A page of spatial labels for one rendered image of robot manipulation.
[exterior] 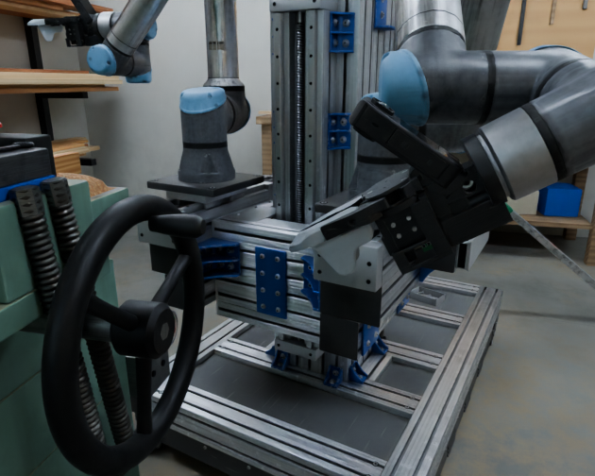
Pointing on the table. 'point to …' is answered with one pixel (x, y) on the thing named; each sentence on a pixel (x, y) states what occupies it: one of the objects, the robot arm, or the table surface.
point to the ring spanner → (8, 147)
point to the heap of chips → (89, 182)
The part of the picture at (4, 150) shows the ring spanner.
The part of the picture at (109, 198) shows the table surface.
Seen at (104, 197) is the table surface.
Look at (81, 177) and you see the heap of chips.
